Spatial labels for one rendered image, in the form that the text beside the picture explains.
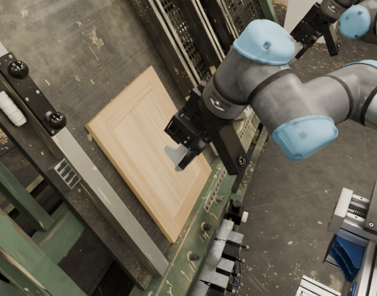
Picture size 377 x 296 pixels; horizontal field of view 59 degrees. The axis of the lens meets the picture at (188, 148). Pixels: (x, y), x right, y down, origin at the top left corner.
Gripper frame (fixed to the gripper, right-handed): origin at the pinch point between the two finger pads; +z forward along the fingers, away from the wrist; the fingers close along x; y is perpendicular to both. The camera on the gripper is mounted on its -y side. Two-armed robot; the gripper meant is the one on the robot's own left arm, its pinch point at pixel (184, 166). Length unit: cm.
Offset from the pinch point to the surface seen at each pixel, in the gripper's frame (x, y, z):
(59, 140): 7.4, 26.7, 15.6
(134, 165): -10.2, 12.4, 30.0
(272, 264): -75, -75, 113
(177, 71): -51, 27, 26
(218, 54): -80, 24, 29
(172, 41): -51, 34, 18
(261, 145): -154, -28, 118
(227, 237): -29, -29, 54
